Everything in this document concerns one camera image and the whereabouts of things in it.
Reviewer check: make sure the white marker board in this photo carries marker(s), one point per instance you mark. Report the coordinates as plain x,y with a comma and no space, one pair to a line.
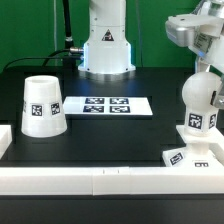
86,105

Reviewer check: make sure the white front fence rail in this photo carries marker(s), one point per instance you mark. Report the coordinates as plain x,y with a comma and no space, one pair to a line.
110,181

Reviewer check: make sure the white lamp shade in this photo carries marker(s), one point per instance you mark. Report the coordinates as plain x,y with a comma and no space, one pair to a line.
43,114

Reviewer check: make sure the white lamp bulb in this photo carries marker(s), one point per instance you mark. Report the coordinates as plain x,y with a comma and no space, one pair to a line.
200,115

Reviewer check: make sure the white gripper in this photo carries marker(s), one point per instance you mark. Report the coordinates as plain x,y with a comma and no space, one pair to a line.
202,32

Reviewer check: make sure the white left fence block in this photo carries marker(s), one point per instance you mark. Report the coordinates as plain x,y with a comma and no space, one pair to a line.
5,138

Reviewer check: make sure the white lamp base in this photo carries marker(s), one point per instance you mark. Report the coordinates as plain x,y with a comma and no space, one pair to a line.
201,150

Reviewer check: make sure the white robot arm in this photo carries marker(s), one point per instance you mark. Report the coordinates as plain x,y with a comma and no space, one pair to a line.
108,53

